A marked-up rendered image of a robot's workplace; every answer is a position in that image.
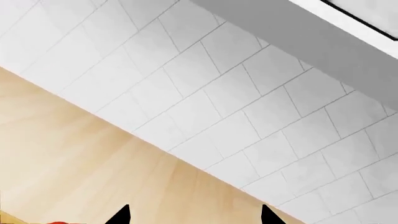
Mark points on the white wall cabinet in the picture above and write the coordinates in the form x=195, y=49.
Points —
x=311, y=30

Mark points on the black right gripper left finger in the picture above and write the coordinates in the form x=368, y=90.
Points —
x=122, y=217

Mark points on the wooden cutting board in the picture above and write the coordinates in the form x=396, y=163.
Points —
x=12, y=219

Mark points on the red tomato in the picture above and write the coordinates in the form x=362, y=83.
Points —
x=60, y=222

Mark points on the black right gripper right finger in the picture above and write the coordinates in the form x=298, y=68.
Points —
x=269, y=217

